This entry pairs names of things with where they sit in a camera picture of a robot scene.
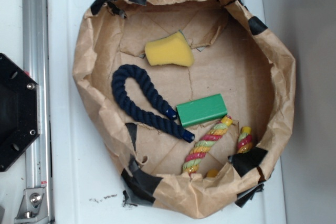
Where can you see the yellow green-backed sponge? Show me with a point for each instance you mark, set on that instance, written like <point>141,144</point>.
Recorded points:
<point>173,49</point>

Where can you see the brown paper bag bin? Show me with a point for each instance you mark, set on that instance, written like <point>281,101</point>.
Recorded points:
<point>235,55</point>

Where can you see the green rectangular block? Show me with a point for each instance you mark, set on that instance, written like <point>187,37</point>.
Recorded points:
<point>202,110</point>

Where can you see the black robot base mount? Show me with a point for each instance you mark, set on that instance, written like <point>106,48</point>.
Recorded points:
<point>19,112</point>

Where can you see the aluminium extrusion rail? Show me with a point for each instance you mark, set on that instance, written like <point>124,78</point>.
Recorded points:
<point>35,59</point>

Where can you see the metal corner bracket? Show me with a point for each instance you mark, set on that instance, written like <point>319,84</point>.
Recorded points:
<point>33,207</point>

